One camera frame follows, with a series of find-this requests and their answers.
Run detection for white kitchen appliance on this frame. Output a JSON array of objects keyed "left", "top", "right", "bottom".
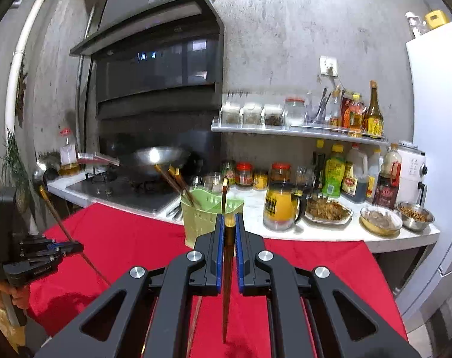
[{"left": 396, "top": 141, "right": 428, "bottom": 204}]

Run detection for green plant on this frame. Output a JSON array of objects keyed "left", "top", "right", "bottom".
[{"left": 0, "top": 129, "right": 33, "bottom": 217}]

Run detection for white plastic jug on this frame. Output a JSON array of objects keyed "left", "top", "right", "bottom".
[{"left": 366, "top": 148, "right": 383, "bottom": 199}]

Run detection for yellow bowl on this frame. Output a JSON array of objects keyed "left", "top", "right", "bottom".
[{"left": 360, "top": 206, "right": 403, "bottom": 235}]

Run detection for steel wok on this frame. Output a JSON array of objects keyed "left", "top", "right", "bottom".
[{"left": 77, "top": 146, "right": 191, "bottom": 178}]

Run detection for person's left hand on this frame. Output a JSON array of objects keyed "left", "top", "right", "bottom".
[{"left": 0, "top": 278, "right": 30, "bottom": 310}]

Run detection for small steel bowl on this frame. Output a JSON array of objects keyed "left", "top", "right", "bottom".
[{"left": 203, "top": 172, "right": 224, "bottom": 192}]

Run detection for plate of food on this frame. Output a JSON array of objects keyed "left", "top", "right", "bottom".
[{"left": 304, "top": 197, "right": 354, "bottom": 225}]

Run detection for black range hood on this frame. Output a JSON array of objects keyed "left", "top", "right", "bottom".
[{"left": 69, "top": 0, "right": 225, "bottom": 120}]

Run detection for large jug dark liquid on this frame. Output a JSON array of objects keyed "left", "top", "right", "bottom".
[{"left": 341, "top": 143, "right": 369, "bottom": 204}]

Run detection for bottle with red handle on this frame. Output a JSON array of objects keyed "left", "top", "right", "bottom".
[{"left": 371, "top": 143, "right": 403, "bottom": 209}]

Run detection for hanging dried herbs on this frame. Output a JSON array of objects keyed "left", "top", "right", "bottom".
[{"left": 15, "top": 63, "right": 29, "bottom": 127}]

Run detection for yellow capped box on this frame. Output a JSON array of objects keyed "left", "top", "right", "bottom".
[{"left": 425, "top": 10, "right": 451, "bottom": 30}]

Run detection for white pipe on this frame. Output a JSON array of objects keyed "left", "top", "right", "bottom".
[{"left": 5, "top": 0, "right": 59, "bottom": 135}]

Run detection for white wall shelf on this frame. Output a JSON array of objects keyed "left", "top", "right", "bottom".
[{"left": 211, "top": 117, "right": 389, "bottom": 146}]

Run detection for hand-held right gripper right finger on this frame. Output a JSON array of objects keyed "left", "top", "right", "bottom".
[{"left": 234, "top": 212, "right": 421, "bottom": 358}]

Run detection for white lid spice jar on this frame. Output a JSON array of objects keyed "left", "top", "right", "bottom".
[
  {"left": 220, "top": 101, "right": 243, "bottom": 125},
  {"left": 263, "top": 104, "right": 285, "bottom": 127},
  {"left": 243, "top": 102, "right": 264, "bottom": 125}
]

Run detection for green plastic utensil holder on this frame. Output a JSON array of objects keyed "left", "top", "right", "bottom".
[{"left": 180, "top": 189, "right": 245, "bottom": 249}]

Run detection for metal pipe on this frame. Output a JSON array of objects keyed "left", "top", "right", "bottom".
[{"left": 76, "top": 56, "right": 96, "bottom": 150}]

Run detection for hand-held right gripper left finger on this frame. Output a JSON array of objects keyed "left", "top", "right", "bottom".
[{"left": 34, "top": 212, "right": 225, "bottom": 358}]

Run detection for steel bowl with food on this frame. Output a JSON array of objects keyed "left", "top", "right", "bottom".
[{"left": 396, "top": 201, "right": 434, "bottom": 232}]

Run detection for green lid jar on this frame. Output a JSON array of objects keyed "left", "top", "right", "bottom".
[{"left": 222, "top": 160, "right": 236, "bottom": 187}]

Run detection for red tablecloth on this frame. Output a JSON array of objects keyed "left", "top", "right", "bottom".
[{"left": 26, "top": 201, "right": 409, "bottom": 358}]

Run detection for dark bottle yellow cap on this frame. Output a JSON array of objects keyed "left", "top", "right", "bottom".
[{"left": 312, "top": 140, "right": 327, "bottom": 191}]

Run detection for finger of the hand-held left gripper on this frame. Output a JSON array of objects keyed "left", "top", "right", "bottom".
[
  {"left": 19, "top": 235, "right": 83, "bottom": 251},
  {"left": 21, "top": 248, "right": 85, "bottom": 269}
]

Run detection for empty glass jar red lid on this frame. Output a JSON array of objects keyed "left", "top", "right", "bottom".
[{"left": 284, "top": 97, "right": 307, "bottom": 127}]

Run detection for yellow label jar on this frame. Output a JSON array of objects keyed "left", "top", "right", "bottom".
[{"left": 253, "top": 169, "right": 269, "bottom": 191}]

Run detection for clear bottle yellow label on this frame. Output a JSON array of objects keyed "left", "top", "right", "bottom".
[{"left": 328, "top": 87, "right": 342, "bottom": 127}]

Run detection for red seasoning packet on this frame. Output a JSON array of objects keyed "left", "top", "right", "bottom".
[{"left": 340, "top": 90, "right": 361, "bottom": 129}]

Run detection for green plastic bottle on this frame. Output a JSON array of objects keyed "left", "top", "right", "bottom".
[{"left": 322, "top": 143, "right": 346, "bottom": 199}]

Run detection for white wall socket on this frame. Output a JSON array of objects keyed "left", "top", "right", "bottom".
[{"left": 319, "top": 57, "right": 339, "bottom": 77}]

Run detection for chili jar red lid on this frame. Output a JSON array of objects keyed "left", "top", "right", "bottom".
[{"left": 270, "top": 162, "right": 291, "bottom": 184}]

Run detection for clear cup with utensils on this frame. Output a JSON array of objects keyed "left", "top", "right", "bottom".
[{"left": 306, "top": 87, "right": 331, "bottom": 125}]

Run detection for tall dark brown bottle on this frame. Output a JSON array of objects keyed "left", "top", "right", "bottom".
[{"left": 362, "top": 81, "right": 384, "bottom": 138}]

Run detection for dark metal sticks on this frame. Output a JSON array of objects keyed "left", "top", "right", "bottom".
[{"left": 166, "top": 197, "right": 184, "bottom": 220}]

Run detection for clear spray bottle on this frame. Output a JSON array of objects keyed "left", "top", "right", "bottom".
[{"left": 405, "top": 12, "right": 426, "bottom": 38}]

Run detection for yellow steel mug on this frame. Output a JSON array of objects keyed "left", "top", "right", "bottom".
[{"left": 263, "top": 181, "right": 308, "bottom": 232}]

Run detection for gold-tipped wooden chopstick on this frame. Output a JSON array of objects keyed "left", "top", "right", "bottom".
[
  {"left": 220, "top": 178, "right": 235, "bottom": 344},
  {"left": 39, "top": 186, "right": 112, "bottom": 287}
]

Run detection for set of wooden chopsticks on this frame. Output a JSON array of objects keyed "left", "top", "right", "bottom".
[{"left": 154, "top": 164, "right": 204, "bottom": 358}]

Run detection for oil bottle red cap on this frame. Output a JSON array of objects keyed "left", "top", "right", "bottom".
[{"left": 58, "top": 129, "right": 81, "bottom": 176}]

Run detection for black gas stove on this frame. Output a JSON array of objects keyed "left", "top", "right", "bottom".
[{"left": 67, "top": 177, "right": 182, "bottom": 217}]

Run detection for yellow oil bottle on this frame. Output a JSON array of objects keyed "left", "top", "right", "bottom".
[{"left": 347, "top": 95, "right": 365, "bottom": 137}]

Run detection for white refrigerator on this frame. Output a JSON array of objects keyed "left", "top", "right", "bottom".
[{"left": 394, "top": 20, "right": 452, "bottom": 329}]

